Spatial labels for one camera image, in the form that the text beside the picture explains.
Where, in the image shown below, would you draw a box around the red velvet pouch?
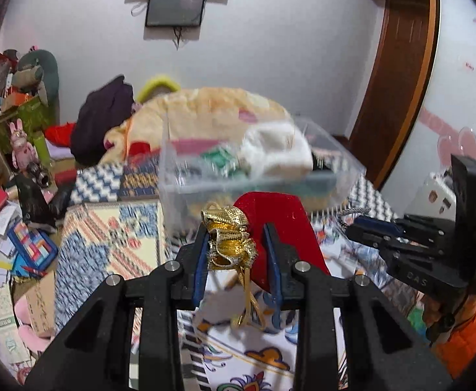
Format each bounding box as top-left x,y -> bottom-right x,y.
233,192 -> 330,291

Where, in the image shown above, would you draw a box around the green knit sock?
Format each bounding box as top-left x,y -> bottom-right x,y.
200,144 -> 242,178

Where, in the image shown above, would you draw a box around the white drawstring pouch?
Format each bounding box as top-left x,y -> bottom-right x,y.
237,120 -> 313,179

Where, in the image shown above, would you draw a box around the black patterned knit garment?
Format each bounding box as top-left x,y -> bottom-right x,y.
311,147 -> 341,172

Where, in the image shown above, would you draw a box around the right hand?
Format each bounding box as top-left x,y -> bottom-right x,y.
421,294 -> 476,346

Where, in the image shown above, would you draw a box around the clear plastic storage bin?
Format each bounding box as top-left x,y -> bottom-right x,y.
158,117 -> 365,235

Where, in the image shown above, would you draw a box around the patterned patchwork bed cover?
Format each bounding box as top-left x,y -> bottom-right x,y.
54,164 -> 418,390

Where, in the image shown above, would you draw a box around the brown wooden door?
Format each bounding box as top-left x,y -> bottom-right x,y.
350,0 -> 436,188

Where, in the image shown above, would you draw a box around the beige fleece blanket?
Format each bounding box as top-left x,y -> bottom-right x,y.
100,87 -> 291,163

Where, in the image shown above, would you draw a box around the colourful block puzzle tray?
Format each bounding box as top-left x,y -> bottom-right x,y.
7,221 -> 58,271

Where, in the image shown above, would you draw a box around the black plastic bag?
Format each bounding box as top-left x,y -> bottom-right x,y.
14,174 -> 74,234

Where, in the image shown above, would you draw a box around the dark purple garment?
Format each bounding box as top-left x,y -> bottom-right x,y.
70,75 -> 135,166

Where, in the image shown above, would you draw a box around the yellow plush arc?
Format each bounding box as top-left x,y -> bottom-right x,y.
135,74 -> 181,104

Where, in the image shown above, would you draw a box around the pink rabbit toy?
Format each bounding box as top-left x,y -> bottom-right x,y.
9,118 -> 39,171

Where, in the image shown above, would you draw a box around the green cardboard box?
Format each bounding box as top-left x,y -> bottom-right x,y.
0,96 -> 58,153

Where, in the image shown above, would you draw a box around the grey green plush toy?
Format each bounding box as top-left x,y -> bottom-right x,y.
12,50 -> 59,106

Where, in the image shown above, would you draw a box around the black white braided cord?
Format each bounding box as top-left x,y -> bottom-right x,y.
335,206 -> 372,233

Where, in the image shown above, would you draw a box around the pink heart wall stickers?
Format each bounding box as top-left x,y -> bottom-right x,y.
418,108 -> 476,168

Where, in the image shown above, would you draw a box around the small black wall monitor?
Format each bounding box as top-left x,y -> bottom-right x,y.
145,0 -> 206,27

